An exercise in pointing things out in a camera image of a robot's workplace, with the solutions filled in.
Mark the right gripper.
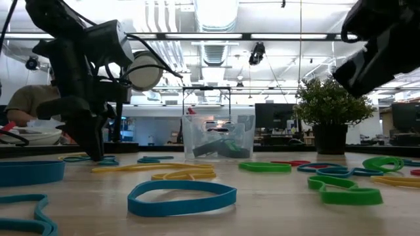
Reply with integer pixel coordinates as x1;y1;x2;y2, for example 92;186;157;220
332;0;420;99

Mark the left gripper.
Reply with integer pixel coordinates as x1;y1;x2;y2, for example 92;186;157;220
31;35;133;162

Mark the pile of coloured rubber bands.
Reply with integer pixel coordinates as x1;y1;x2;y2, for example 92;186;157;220
58;152;90;162

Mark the teal rubber band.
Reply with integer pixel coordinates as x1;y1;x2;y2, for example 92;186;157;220
62;154;120;167
400;158;420;168
136;155;175;165

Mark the yellow rubber band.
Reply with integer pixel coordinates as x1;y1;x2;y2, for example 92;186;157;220
91;162;216;174
150;168;217;182
370;175;420;189

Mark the gray rubber band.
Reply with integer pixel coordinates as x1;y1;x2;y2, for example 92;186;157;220
0;193;60;236

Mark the blue rubber band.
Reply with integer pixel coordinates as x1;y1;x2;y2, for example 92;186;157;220
316;167;385;179
127;179;238;218
0;160;66;188
296;162;349;174

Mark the green rubber band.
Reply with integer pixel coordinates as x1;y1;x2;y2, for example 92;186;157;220
238;161;293;174
306;174;385;207
362;156;406;174
225;138;244;153

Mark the clear plastic bin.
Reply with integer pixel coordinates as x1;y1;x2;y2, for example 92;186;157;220
182;113;256;161

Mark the clear plastic wrap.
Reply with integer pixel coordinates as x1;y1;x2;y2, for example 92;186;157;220
25;117;66;130

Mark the white bowl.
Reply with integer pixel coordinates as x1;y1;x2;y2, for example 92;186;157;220
0;127;63;147

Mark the black computer monitor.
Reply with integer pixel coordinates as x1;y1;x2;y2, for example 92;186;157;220
255;103;298;129
390;102;420;134

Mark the green plant in black pot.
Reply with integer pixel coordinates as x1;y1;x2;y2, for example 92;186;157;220
293;74;375;156

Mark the person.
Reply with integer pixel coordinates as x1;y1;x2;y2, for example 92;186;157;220
3;84;63;129

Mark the black desk lamp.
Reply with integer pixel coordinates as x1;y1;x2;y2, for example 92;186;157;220
93;50;164;154

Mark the black round ceiling device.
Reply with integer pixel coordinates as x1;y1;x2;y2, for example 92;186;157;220
25;55;39;71

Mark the black thin cord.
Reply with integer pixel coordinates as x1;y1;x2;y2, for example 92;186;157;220
0;129;31;148

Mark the red handled tool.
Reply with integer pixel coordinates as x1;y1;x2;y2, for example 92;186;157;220
0;121;17;136

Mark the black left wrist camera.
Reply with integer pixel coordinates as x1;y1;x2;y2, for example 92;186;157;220
81;19;135;68

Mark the black camera cable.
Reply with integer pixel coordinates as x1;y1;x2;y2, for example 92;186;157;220
94;32;184;87

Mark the black overhead camera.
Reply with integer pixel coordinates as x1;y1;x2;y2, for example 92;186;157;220
248;41;266;66

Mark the black rectangular stand frame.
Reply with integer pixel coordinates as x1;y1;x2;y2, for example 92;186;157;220
182;86;232;115

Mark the black hanging cable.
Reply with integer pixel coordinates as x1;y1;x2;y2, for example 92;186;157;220
0;0;19;55

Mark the silver ventilation duct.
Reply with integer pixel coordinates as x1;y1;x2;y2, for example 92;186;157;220
193;0;240;66

